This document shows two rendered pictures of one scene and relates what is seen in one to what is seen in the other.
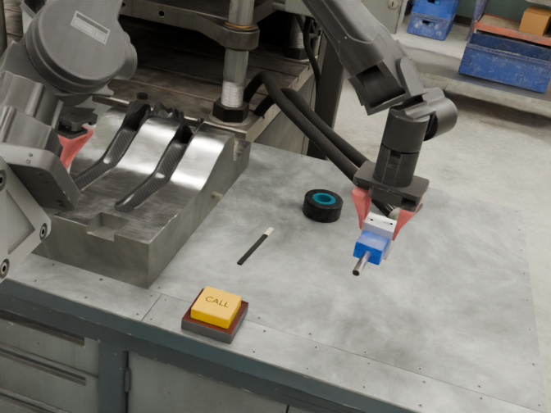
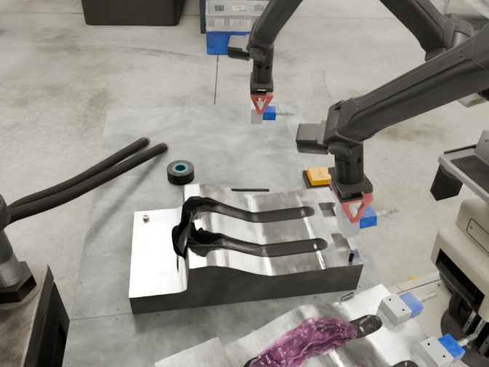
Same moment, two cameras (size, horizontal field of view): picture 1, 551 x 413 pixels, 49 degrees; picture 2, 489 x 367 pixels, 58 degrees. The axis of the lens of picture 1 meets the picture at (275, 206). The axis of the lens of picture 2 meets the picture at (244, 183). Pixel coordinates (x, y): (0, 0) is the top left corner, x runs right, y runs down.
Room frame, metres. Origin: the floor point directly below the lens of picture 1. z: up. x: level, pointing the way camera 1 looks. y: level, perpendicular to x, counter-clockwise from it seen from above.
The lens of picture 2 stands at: (1.28, 0.93, 1.62)
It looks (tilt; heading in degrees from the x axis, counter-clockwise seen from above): 39 degrees down; 248
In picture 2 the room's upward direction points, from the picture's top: 2 degrees clockwise
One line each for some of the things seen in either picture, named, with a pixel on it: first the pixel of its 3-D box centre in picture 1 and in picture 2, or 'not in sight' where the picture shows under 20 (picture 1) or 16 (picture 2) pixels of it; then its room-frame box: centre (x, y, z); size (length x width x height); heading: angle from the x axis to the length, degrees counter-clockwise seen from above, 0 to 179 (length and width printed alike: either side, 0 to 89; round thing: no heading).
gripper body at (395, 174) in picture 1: (395, 166); (262, 73); (0.80, -0.16, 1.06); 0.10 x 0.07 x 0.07; 70
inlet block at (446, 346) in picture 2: not in sight; (450, 348); (0.74, 0.65, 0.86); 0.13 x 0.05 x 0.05; 5
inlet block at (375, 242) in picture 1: (369, 250); (271, 113); (0.77, -0.15, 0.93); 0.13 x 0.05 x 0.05; 160
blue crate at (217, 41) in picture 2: not in sight; (239, 35); (-0.12, -2.82, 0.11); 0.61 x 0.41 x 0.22; 160
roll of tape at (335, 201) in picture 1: (322, 206); (180, 172); (1.08, -0.10, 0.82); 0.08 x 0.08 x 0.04
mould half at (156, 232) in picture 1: (147, 170); (240, 238); (1.02, 0.26, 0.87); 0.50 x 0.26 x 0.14; 168
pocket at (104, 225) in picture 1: (107, 232); (328, 215); (0.79, 0.26, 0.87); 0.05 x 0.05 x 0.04; 78
